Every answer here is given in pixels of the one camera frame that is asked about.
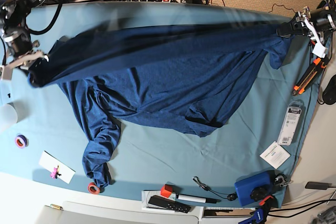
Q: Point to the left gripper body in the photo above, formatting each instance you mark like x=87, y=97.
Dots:
x=317, y=24

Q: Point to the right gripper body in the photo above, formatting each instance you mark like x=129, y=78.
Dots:
x=22, y=49

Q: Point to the dark blue t-shirt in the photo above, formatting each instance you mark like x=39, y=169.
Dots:
x=189, y=78

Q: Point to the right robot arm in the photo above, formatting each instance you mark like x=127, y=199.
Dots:
x=13, y=18

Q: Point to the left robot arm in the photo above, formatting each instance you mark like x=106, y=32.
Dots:
x=324, y=3

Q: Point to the orange black utility knife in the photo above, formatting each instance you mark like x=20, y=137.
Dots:
x=315, y=68

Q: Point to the translucent plastic cup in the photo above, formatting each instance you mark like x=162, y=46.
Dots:
x=8, y=117

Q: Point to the black computer mouse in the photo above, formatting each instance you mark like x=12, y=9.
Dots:
x=329, y=94

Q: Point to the light blue table cloth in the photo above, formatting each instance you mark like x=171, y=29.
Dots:
x=148, y=157

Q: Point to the purple tape roll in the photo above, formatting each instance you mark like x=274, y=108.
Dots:
x=21, y=141

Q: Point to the blister pack of batteries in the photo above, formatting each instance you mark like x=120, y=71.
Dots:
x=290, y=123

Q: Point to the white paper card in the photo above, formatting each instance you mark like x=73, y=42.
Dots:
x=48, y=162

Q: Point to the pink binder clip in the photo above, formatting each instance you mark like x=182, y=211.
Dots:
x=55, y=173

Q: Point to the white paper packet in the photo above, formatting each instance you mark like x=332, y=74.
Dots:
x=275, y=155

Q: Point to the red tape roll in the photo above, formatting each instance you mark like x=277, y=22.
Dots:
x=93, y=188

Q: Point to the small black phone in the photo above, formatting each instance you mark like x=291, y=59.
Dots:
x=317, y=186

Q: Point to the white notepad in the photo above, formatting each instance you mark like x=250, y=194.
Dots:
x=147, y=194

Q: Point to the blue plastic box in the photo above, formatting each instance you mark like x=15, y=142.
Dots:
x=254, y=188

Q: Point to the red cube block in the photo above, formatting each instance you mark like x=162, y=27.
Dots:
x=166, y=191

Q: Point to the black remote control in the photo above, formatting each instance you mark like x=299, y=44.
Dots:
x=169, y=204

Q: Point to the blue orange bar clamp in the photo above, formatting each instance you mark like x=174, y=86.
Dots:
x=260, y=214

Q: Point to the black white marker pen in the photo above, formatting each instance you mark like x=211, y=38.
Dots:
x=196, y=199

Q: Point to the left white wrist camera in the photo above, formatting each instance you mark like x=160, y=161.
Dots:
x=319, y=50

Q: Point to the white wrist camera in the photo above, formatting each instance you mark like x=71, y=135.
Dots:
x=319, y=50
x=6, y=73

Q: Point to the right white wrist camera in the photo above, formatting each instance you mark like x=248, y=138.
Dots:
x=6, y=73

